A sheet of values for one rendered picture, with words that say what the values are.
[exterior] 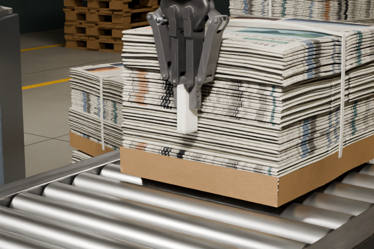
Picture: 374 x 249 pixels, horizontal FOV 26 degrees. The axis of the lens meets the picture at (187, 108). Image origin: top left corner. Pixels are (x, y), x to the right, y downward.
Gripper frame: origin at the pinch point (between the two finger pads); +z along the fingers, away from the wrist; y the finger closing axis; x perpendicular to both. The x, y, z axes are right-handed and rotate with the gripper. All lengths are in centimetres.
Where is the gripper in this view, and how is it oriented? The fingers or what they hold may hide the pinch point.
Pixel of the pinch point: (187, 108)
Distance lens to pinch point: 115.3
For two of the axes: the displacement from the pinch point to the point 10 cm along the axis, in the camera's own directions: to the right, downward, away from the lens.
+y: -8.1, -1.1, 5.8
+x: -5.9, 1.5, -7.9
